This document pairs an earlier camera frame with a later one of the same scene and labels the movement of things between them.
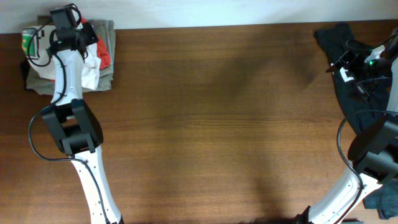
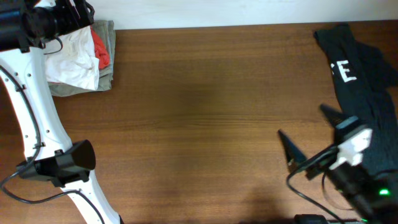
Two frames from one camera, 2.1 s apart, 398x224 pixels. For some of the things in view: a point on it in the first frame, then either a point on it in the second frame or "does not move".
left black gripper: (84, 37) to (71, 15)
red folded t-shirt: (102, 53) does not move
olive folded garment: (106, 30) does not move
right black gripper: (355, 62) to (295, 155)
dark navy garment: (362, 94) does not move
